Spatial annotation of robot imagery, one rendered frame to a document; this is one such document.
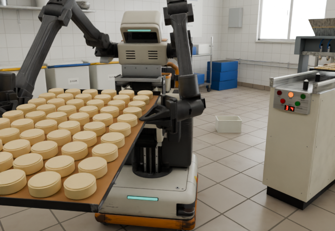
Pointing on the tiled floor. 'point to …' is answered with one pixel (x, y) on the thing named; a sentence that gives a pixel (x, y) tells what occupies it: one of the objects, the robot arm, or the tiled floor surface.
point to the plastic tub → (228, 124)
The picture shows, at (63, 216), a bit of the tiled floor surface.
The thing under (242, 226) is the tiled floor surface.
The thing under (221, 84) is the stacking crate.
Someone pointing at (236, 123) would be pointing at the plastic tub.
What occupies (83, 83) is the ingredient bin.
